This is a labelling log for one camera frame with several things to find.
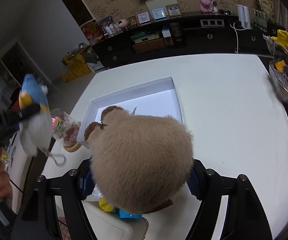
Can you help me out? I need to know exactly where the blue white plush bird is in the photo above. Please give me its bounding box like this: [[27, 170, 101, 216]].
[[19, 74, 52, 157]]

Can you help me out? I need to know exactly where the brown plush bear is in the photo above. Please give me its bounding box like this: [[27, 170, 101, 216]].
[[84, 106, 193, 215]]

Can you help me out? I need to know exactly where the yellow white plush towel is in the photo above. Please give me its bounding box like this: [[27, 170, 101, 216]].
[[98, 197, 115, 212]]

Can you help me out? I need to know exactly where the blue cloth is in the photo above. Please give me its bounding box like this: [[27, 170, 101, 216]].
[[119, 210, 142, 219]]

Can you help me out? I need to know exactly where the person's left hand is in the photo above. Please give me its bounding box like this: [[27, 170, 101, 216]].
[[0, 162, 13, 200]]

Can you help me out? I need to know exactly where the glass dome with flowers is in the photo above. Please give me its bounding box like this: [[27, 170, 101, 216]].
[[51, 108, 82, 152]]

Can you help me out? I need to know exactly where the yellow crates stack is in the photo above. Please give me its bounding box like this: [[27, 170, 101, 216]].
[[60, 53, 91, 82]]

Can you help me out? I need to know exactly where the pink round speaker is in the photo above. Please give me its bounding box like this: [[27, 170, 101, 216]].
[[117, 19, 129, 29]]

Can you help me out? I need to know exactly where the white shallow cardboard box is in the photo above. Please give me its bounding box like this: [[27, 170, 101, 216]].
[[77, 76, 184, 146]]

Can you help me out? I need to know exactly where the pink framed picture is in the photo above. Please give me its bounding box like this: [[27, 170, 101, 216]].
[[137, 12, 150, 24]]

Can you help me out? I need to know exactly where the black TV cabinet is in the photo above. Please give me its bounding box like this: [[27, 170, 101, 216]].
[[92, 12, 283, 68]]

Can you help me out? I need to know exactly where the white air purifier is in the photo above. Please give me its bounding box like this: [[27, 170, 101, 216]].
[[236, 4, 251, 29]]

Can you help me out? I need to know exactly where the pink plush toy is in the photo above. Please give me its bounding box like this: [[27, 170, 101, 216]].
[[199, 0, 213, 13]]

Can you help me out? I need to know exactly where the blue picture frame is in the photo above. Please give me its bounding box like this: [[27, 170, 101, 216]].
[[152, 8, 166, 20]]

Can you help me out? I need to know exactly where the white power cable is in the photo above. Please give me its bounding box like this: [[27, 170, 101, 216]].
[[230, 22, 240, 54]]

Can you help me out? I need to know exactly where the wooden picture frame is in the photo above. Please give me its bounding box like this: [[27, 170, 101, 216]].
[[166, 3, 182, 17]]

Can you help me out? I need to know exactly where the white security camera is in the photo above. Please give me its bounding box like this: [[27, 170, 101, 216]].
[[211, 1, 218, 13]]

